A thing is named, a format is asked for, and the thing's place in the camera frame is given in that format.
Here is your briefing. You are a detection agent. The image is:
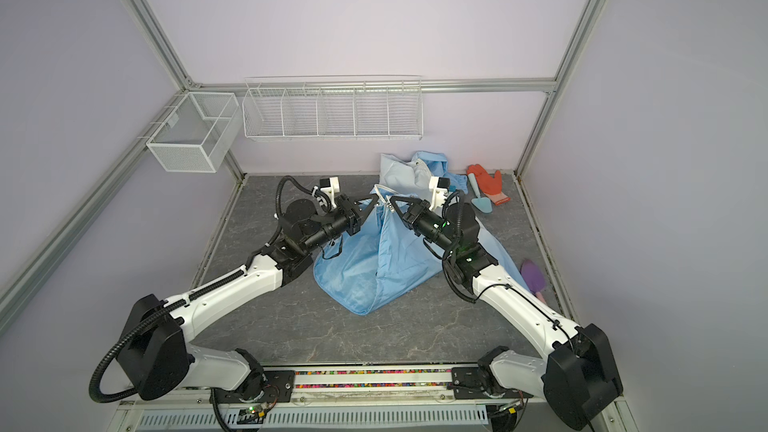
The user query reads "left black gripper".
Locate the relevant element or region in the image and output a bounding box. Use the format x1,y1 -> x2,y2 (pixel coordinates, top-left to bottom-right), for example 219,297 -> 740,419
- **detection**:
303,194 -> 379,254

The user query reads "light blue zip jacket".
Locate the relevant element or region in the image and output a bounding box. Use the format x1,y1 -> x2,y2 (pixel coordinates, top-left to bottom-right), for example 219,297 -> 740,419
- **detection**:
313,151 -> 530,316

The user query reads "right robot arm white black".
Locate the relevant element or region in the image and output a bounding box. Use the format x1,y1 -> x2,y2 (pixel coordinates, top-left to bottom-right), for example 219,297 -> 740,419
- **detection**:
389,196 -> 623,431

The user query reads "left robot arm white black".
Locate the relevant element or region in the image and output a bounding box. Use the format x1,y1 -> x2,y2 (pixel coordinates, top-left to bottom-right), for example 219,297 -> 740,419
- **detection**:
88,176 -> 377,403

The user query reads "teal toy trowel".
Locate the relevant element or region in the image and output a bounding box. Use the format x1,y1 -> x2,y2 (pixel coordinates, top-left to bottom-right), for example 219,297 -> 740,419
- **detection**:
467,173 -> 493,214

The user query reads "purple pink toy shovel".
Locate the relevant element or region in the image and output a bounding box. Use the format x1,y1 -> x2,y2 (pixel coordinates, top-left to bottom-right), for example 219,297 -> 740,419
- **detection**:
520,259 -> 547,304

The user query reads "white mesh box basket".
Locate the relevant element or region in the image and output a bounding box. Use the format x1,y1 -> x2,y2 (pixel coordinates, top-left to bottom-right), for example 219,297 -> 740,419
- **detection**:
147,92 -> 242,173

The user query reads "white ventilation grille strip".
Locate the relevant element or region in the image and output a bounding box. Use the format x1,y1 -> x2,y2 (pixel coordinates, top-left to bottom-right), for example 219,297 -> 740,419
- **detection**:
133,405 -> 490,431

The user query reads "white wire wall shelf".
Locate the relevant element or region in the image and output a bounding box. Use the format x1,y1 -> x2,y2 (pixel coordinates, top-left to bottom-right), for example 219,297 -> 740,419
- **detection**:
241,75 -> 424,141

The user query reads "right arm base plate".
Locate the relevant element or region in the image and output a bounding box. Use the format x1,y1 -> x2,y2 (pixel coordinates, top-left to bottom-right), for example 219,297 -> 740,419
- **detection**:
447,366 -> 531,400

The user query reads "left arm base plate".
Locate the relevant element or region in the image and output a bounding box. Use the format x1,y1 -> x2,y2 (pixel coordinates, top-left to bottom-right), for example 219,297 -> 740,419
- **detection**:
214,369 -> 296,405

